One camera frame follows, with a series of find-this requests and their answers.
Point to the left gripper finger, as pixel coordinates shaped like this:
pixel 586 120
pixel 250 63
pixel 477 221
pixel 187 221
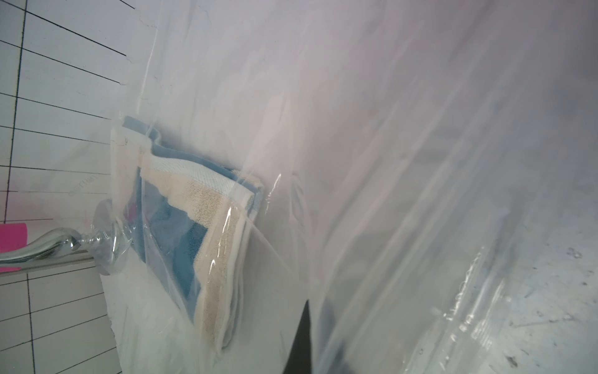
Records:
pixel 299 360

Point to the blue and cream towel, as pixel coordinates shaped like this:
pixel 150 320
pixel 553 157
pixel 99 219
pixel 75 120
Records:
pixel 190 221

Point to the clear plastic vacuum bag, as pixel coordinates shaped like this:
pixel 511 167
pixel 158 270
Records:
pixel 429 174

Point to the chrome cup holder stand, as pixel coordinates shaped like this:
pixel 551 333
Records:
pixel 108 240

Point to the pink plastic cup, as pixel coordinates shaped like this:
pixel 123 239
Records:
pixel 14 236

